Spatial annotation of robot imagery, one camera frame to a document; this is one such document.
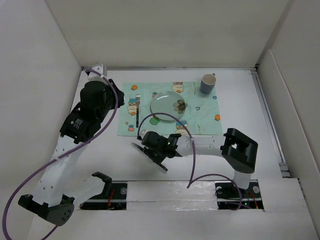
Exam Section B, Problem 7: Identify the black handled knife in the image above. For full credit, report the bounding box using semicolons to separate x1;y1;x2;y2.
131;142;168;173

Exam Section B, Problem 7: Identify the black handled fork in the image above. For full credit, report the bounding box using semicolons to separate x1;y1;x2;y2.
135;94;141;128

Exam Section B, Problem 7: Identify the green floral plate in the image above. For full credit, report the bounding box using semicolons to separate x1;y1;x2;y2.
150;91;188;119

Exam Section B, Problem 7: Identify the green cartoon placemat cloth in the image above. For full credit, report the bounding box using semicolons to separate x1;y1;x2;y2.
117;81;222;137

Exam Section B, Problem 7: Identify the purple mug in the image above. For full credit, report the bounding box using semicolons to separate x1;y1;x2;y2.
200;74;217;95

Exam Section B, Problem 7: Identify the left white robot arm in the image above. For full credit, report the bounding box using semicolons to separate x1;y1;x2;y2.
18;65;125;227

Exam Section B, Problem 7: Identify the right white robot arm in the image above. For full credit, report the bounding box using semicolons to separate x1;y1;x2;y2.
138;128;259;197

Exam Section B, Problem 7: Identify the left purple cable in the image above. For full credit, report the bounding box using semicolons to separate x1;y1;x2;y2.
1;69;120;240

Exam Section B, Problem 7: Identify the purple cable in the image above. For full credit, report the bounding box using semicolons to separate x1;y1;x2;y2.
136;112;251;210
1;69;120;240

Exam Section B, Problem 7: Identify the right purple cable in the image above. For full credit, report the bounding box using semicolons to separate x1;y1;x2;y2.
136;112;251;210

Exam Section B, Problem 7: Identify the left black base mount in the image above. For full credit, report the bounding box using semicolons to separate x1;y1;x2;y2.
80;181;128;211

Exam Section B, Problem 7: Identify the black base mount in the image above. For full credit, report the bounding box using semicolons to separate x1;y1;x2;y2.
215;180;264;210
80;181;128;211

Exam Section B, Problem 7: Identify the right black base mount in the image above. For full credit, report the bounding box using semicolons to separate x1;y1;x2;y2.
215;180;264;210

